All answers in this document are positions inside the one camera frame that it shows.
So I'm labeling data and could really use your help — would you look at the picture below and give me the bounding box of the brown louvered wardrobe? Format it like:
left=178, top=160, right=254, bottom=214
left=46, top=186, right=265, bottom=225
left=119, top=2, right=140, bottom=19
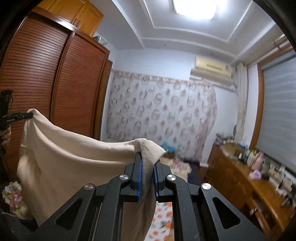
left=0, top=6, right=113, bottom=181

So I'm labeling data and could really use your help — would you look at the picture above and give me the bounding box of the floral blanket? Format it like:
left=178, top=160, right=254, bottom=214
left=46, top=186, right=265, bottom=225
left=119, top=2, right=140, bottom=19
left=160, top=157, right=192, bottom=182

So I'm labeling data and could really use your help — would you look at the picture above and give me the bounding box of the floral lace curtain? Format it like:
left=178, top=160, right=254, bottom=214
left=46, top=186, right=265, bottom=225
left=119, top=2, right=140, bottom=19
left=106, top=70, right=217, bottom=161

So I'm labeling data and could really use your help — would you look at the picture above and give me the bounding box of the wooden sideboard cabinet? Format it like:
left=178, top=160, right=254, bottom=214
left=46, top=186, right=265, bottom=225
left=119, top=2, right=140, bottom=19
left=205, top=145, right=294, bottom=240

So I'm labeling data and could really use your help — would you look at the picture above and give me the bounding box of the pink bottle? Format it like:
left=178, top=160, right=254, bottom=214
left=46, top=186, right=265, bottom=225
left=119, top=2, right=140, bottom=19
left=251, top=152, right=264, bottom=171

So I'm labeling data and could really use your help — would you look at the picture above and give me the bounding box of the beige wall air conditioner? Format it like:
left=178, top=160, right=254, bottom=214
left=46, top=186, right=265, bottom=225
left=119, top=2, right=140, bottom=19
left=190, top=57, right=233, bottom=86

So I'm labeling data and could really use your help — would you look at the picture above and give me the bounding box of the beige cloth garment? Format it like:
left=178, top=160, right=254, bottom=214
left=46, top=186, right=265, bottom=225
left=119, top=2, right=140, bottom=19
left=17, top=109, right=165, bottom=240

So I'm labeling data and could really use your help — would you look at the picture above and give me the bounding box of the blue item brown box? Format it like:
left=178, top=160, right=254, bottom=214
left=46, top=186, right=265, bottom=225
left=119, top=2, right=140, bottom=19
left=162, top=142, right=177, bottom=153

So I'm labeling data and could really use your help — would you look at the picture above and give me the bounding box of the side lace curtain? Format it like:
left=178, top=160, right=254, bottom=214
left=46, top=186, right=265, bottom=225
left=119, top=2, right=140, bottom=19
left=234, top=63, right=248, bottom=143

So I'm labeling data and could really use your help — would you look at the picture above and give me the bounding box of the person's left hand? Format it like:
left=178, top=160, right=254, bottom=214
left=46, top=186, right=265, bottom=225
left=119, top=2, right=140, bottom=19
left=0, top=125, right=11, bottom=148

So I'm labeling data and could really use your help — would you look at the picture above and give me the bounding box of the grey window blind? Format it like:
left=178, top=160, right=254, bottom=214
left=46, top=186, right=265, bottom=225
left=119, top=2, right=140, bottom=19
left=256, top=50, right=295, bottom=171

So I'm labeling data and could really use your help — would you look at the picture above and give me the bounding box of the pink tissue pack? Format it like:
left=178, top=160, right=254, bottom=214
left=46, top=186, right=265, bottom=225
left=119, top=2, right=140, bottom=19
left=248, top=170, right=262, bottom=180

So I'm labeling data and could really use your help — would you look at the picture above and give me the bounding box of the upper wooden cabinet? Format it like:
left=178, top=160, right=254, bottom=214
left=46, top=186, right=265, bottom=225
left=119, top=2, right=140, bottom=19
left=38, top=0, right=103, bottom=37

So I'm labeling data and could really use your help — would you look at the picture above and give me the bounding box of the cardboard box on cabinet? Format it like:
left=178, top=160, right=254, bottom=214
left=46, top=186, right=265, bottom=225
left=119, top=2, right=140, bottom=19
left=220, top=142, right=244, bottom=158

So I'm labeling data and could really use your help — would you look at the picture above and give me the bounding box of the ceiling light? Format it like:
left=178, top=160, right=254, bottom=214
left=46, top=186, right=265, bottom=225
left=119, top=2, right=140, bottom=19
left=173, top=0, right=228, bottom=20

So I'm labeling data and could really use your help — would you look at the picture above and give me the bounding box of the orange print bed sheet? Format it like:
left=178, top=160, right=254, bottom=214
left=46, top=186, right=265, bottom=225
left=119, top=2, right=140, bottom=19
left=144, top=202, right=175, bottom=241

